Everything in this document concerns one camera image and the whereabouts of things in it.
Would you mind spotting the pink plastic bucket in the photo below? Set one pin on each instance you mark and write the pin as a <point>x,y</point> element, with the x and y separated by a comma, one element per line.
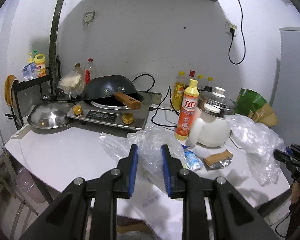
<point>26,183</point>

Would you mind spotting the yellow cap oil bottle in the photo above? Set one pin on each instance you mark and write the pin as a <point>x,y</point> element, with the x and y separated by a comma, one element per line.
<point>178,91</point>

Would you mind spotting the steel induction cooktop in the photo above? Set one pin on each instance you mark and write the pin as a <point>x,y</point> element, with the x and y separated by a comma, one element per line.
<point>116,114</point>

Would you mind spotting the black metal rack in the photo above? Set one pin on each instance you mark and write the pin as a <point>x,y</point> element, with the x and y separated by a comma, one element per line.
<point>28,94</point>

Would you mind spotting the clear plastic bag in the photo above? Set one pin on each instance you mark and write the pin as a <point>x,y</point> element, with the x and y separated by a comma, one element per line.
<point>259,143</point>
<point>149,142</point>

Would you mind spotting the red cap sauce bottle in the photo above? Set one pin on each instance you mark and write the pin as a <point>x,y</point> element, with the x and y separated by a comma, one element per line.
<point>192,74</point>

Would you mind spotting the blue white small packet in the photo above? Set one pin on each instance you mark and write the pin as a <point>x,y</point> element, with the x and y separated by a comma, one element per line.
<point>193,163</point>

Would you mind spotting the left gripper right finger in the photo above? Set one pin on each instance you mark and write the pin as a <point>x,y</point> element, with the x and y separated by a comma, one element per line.
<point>170,168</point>

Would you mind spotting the red label plastic bottle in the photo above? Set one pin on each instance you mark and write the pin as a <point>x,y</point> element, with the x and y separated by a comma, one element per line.
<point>90,71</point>

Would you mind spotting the yellow cloth on rack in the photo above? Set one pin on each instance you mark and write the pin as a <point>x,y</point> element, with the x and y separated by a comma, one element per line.
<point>8,87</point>

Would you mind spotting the dark soy sauce bottle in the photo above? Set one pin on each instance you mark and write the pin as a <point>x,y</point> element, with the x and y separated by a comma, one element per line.
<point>208,87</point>

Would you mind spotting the bag of white food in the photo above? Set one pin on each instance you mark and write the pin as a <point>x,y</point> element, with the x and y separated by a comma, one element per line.
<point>72,84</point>

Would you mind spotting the yellow dish soap jug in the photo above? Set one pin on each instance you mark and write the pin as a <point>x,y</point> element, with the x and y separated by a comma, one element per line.
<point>39,61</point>

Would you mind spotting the white wall socket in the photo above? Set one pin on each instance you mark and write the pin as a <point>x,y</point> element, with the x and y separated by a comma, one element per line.
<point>231,29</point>

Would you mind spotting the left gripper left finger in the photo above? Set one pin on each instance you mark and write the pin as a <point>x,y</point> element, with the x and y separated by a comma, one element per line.
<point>128,169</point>

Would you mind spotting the stainless steel wok lid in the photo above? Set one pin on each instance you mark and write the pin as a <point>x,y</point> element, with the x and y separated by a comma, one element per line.
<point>50,115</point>

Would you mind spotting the person's right hand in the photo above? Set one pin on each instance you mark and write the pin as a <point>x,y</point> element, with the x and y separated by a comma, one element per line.
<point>295,198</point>

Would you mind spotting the glass pot lid white knob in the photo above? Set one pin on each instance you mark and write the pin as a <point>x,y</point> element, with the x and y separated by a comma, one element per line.
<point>216,103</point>

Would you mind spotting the black wok wooden handle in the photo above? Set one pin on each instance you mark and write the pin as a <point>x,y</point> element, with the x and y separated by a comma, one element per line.
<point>112,86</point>

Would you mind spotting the yellow orange detergent bottle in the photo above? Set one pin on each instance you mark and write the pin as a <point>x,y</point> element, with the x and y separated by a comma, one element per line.
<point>187,110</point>

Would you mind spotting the green yellow rice bag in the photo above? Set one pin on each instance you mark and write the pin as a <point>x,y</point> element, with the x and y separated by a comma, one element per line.
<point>254,106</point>

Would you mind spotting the white electric cooking pot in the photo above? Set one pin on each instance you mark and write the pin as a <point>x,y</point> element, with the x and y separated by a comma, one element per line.
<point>208,127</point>

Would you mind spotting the silver foil snack wrapper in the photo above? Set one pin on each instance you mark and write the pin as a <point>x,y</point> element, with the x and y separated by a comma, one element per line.
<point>219,160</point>

